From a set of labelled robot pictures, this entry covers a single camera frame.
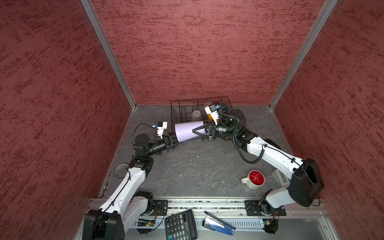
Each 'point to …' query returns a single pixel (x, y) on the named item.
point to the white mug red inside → (255, 179)
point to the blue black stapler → (216, 225)
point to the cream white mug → (195, 116)
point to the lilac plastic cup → (184, 131)
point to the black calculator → (181, 226)
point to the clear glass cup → (208, 103)
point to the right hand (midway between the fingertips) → (193, 132)
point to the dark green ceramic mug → (223, 105)
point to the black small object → (271, 142)
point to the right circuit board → (271, 226)
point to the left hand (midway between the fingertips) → (184, 139)
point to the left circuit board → (145, 222)
